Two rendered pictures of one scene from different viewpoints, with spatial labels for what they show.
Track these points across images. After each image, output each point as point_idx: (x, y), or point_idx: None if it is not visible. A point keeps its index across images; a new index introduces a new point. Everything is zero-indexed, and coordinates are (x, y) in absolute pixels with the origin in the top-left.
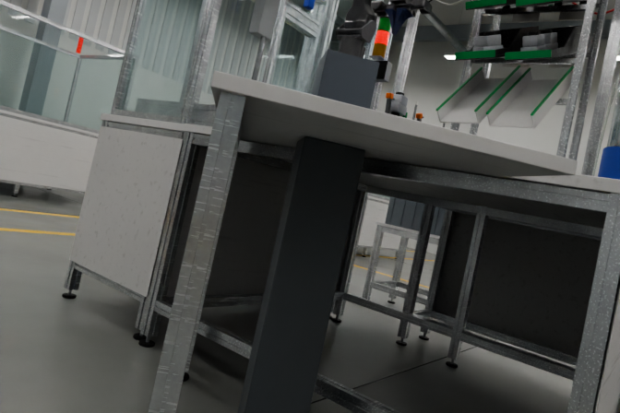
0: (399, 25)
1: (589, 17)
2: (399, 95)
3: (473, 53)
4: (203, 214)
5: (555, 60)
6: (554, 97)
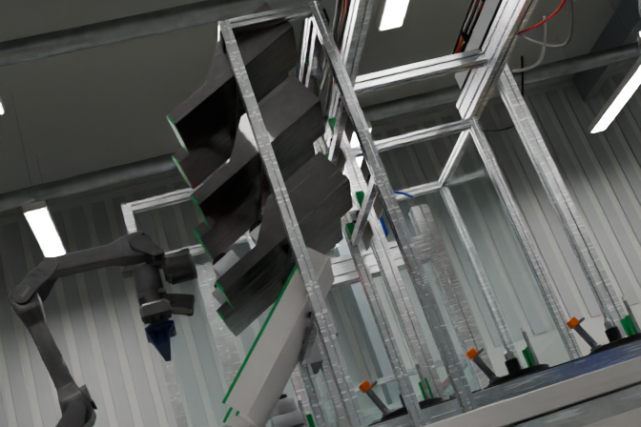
0: (162, 347)
1: (267, 172)
2: None
3: (223, 321)
4: None
5: (289, 254)
6: (275, 332)
